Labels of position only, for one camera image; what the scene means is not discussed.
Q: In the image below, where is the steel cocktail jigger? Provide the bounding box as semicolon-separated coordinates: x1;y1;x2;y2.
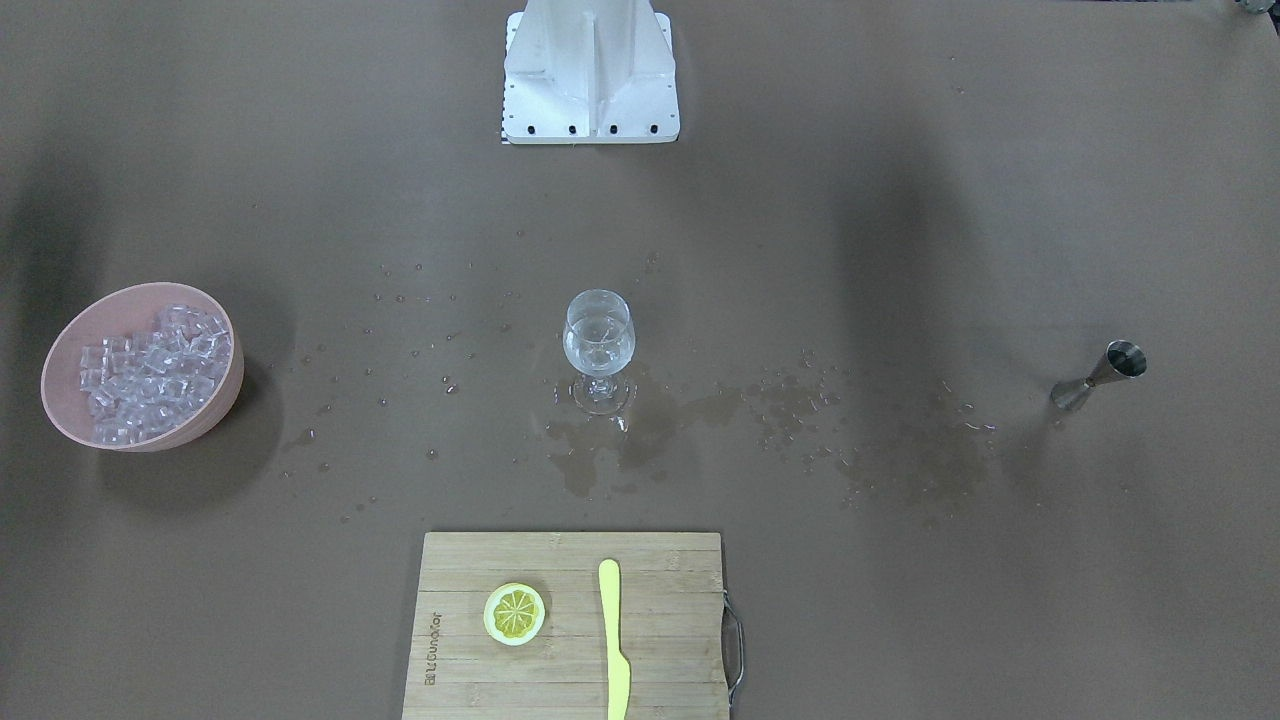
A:
1050;340;1148;413

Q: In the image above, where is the clear wine glass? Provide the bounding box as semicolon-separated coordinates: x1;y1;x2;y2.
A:
562;290;636;416

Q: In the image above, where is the clear ice cubes pile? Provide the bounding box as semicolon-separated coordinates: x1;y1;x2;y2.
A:
78;304;232;446

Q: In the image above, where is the bamboo cutting board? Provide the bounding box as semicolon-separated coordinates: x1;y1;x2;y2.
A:
401;530;739;719

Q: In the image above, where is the yellow lemon slice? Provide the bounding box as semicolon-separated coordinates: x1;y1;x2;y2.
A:
483;583;547;647

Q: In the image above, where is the yellow plastic knife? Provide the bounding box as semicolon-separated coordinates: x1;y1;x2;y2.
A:
596;559;632;720

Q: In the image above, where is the pink bowl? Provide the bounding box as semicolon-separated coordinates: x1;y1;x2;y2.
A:
40;282;244;454

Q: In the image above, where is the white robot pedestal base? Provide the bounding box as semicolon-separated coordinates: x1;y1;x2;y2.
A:
500;1;681;145

